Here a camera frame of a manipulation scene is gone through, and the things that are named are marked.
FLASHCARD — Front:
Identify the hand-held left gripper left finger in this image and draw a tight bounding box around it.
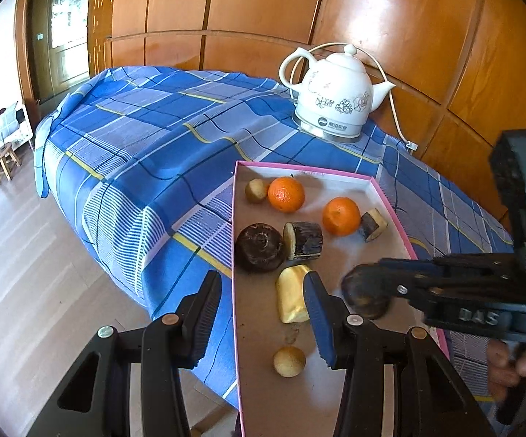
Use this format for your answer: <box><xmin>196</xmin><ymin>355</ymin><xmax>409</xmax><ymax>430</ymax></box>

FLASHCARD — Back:
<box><xmin>26</xmin><ymin>271</ymin><xmax>223</xmax><ymax>437</ymax></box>

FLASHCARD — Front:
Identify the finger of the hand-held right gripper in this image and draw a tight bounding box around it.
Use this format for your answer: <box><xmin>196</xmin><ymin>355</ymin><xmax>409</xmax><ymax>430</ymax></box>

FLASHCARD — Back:
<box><xmin>379</xmin><ymin>255</ymin><xmax>525</xmax><ymax>283</ymax></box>
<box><xmin>393</xmin><ymin>277</ymin><xmax>524</xmax><ymax>306</ymax></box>

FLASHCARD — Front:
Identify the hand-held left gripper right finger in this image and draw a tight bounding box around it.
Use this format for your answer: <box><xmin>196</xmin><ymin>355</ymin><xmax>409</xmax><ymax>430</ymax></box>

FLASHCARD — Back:
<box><xmin>303</xmin><ymin>271</ymin><xmax>496</xmax><ymax>437</ymax></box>

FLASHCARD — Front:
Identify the yellow sugarcane chunk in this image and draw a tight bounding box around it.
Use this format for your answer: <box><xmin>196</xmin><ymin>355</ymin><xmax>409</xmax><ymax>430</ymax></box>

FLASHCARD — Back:
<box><xmin>276</xmin><ymin>265</ymin><xmax>313</xmax><ymax>324</ymax></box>

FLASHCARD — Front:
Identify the small tan longan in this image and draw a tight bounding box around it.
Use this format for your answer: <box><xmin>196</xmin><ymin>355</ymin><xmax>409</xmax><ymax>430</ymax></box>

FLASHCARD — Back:
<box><xmin>273</xmin><ymin>346</ymin><xmax>306</xmax><ymax>378</ymax></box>
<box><xmin>245</xmin><ymin>179</ymin><xmax>269</xmax><ymax>204</ymax></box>

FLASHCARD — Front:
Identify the dark brown water chestnut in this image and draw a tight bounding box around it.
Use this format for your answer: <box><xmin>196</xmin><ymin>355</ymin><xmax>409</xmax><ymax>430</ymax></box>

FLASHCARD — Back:
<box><xmin>235</xmin><ymin>223</ymin><xmax>286</xmax><ymax>273</ymax></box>
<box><xmin>341</xmin><ymin>264</ymin><xmax>390</xmax><ymax>320</ymax></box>

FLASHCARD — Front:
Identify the long dark sugarcane piece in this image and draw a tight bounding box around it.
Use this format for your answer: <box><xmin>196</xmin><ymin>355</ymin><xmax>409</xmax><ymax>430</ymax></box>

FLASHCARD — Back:
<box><xmin>283</xmin><ymin>221</ymin><xmax>324</xmax><ymax>261</ymax></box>

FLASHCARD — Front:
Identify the short dark sugarcane piece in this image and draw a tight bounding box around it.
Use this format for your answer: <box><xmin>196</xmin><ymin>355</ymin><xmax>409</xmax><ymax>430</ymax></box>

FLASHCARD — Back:
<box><xmin>360</xmin><ymin>208</ymin><xmax>389</xmax><ymax>242</ymax></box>

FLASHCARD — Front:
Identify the pink-rimmed white tray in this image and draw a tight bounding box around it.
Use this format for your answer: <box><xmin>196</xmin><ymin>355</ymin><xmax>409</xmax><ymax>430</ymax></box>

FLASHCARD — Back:
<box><xmin>232</xmin><ymin>160</ymin><xmax>450</xmax><ymax>437</ymax></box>

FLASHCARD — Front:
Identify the orange mandarin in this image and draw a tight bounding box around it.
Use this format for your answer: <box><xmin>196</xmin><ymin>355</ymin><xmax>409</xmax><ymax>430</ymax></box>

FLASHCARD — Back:
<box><xmin>267</xmin><ymin>177</ymin><xmax>306</xmax><ymax>213</ymax></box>
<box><xmin>322</xmin><ymin>197</ymin><xmax>362</xmax><ymax>236</ymax></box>

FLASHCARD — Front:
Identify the person's right hand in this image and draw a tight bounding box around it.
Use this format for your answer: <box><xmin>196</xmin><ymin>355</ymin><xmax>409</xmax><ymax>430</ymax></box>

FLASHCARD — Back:
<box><xmin>488</xmin><ymin>339</ymin><xmax>526</xmax><ymax>402</ymax></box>

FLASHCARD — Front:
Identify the blue plaid cloth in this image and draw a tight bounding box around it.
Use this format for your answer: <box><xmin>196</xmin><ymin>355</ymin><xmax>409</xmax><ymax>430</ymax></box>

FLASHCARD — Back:
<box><xmin>33</xmin><ymin>66</ymin><xmax>516</xmax><ymax>413</ymax></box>

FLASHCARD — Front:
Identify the white ceramic electric kettle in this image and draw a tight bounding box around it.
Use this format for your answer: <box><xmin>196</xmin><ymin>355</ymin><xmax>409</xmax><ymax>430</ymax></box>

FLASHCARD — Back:
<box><xmin>279</xmin><ymin>43</ymin><xmax>396</xmax><ymax>130</ymax></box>
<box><xmin>290</xmin><ymin>41</ymin><xmax>412</xmax><ymax>144</ymax></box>

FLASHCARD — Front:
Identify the silver kettle base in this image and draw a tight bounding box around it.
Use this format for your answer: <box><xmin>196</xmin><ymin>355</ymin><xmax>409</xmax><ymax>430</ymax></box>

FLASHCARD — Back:
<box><xmin>291</xmin><ymin>113</ymin><xmax>364</xmax><ymax>141</ymax></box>

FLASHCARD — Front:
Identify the wooden wardrobe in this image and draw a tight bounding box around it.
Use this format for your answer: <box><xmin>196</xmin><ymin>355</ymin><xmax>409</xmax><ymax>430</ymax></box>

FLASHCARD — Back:
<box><xmin>87</xmin><ymin>0</ymin><xmax>526</xmax><ymax>224</ymax></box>

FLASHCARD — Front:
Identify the small wooden stool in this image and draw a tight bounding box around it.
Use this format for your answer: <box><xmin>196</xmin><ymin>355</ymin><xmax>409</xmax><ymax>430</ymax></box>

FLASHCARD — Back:
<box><xmin>0</xmin><ymin>142</ymin><xmax>21</xmax><ymax>186</ymax></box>

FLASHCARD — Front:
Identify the wooden glass door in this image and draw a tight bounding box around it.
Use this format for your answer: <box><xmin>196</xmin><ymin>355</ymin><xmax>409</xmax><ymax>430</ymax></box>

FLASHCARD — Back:
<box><xmin>28</xmin><ymin>0</ymin><xmax>91</xmax><ymax>101</ymax></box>

